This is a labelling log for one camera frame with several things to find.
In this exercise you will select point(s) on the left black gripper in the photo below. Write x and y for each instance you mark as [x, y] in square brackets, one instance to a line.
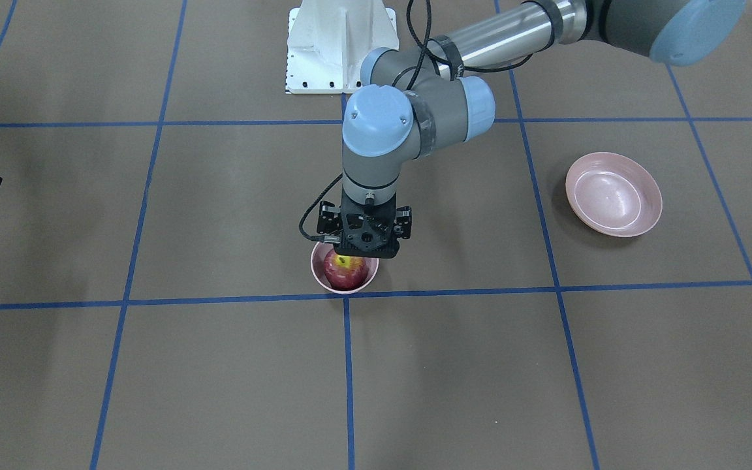
[329, 220]

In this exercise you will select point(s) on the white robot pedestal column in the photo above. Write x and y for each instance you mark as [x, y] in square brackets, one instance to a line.
[329, 40]

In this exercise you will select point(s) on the pink bowl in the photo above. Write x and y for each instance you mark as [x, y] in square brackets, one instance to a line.
[317, 255]

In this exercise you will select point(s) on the pink plate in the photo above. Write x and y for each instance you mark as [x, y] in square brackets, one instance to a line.
[613, 195]

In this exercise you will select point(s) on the red yellow apple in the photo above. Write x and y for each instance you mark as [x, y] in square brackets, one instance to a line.
[344, 272]

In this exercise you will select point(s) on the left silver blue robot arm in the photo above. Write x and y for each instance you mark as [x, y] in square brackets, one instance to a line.
[415, 102]

